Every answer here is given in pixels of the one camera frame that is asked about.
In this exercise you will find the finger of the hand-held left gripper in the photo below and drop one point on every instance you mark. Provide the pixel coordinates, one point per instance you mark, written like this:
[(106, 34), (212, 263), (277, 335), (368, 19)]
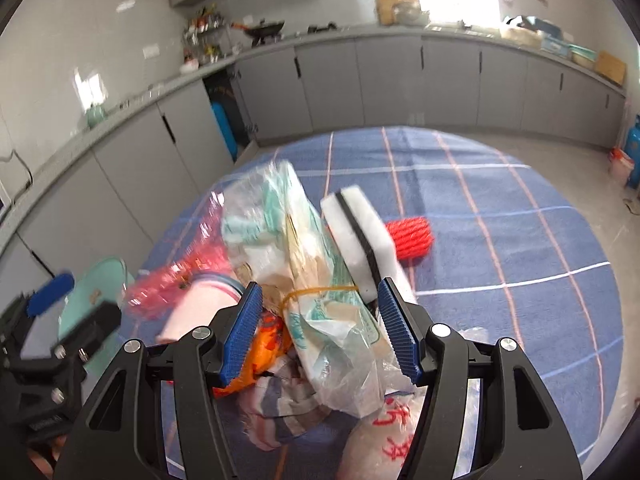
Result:
[(50, 292), (100, 321)]

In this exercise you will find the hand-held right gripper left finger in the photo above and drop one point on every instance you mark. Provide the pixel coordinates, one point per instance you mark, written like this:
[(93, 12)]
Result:
[(244, 336)]

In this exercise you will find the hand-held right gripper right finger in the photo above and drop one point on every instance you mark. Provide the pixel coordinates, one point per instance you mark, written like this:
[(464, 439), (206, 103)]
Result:
[(398, 336)]

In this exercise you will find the teal bin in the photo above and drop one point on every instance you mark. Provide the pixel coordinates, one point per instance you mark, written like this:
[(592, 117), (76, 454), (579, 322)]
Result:
[(95, 280)]

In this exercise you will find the pink plastic wrapper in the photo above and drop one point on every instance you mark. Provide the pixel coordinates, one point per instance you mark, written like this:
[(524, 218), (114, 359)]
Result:
[(195, 265)]

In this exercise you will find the clear plastic bag teal print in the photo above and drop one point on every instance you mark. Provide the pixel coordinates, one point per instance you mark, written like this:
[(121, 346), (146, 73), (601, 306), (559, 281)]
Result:
[(300, 240)]

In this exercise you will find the white sponge with black layer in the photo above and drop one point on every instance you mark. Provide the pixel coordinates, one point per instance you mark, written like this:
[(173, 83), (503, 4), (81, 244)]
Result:
[(370, 225)]

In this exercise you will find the person's left hand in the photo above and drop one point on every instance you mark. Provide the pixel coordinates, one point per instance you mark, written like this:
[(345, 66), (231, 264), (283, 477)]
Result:
[(42, 460)]

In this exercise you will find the orange snack packet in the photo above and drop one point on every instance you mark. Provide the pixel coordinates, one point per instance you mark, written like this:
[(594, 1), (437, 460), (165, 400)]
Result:
[(267, 345)]

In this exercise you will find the striped cloth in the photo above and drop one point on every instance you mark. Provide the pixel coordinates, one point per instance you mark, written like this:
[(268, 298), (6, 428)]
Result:
[(285, 405)]

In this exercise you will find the white bag with red print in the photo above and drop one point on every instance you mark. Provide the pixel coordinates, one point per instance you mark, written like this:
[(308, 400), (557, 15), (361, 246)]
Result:
[(390, 430)]

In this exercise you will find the blue checked tablecloth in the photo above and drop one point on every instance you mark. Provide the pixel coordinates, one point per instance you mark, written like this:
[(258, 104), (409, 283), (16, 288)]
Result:
[(500, 240)]

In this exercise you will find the teal kettle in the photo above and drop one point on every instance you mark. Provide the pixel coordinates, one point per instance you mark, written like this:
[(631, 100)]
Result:
[(96, 116)]

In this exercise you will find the blue gas cylinder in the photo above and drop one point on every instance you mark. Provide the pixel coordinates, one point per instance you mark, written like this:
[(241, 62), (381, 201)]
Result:
[(634, 150), (224, 127)]

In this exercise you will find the grey kitchen counter with cabinets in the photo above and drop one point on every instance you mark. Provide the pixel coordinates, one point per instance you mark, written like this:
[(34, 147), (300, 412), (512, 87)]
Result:
[(360, 80)]

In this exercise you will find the red and white container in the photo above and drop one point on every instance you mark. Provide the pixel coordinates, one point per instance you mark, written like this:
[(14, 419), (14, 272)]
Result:
[(620, 165)]

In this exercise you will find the metal spice rack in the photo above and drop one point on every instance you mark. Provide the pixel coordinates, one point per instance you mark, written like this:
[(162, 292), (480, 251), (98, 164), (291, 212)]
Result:
[(205, 35)]

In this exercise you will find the black wok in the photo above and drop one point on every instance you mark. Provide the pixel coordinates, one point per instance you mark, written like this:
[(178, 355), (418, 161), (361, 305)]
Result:
[(262, 30)]

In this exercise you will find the gas stove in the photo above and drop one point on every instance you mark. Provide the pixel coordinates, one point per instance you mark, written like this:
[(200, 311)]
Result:
[(322, 27)]

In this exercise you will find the wooden cutting board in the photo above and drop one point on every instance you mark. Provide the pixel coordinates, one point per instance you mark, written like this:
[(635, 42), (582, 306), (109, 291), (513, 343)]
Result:
[(385, 7)]

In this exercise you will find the blue crate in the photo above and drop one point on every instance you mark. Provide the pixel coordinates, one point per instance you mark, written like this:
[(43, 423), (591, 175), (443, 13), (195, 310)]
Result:
[(556, 44)]

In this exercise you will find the teal basins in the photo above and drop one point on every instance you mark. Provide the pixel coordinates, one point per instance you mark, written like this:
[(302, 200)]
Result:
[(583, 56)]

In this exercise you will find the brown board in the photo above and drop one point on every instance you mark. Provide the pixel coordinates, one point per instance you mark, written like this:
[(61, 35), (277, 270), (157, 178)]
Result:
[(611, 67)]

